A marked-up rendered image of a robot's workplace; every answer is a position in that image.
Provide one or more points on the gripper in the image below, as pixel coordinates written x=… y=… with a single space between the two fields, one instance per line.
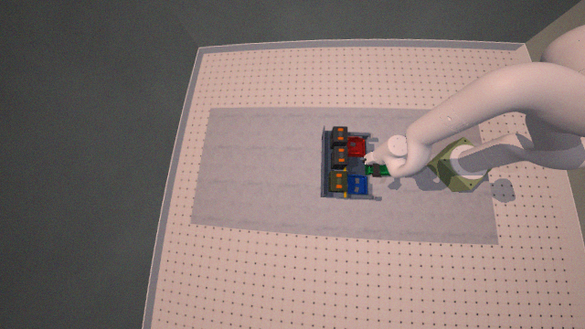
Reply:
x=369 y=161

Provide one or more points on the green bin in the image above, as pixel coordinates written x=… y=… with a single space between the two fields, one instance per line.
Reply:
x=383 y=170

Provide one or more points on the dark grey metal bin rack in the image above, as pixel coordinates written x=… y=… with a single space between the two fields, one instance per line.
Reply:
x=355 y=167

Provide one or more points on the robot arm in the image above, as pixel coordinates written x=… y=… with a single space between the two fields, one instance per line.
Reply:
x=548 y=93

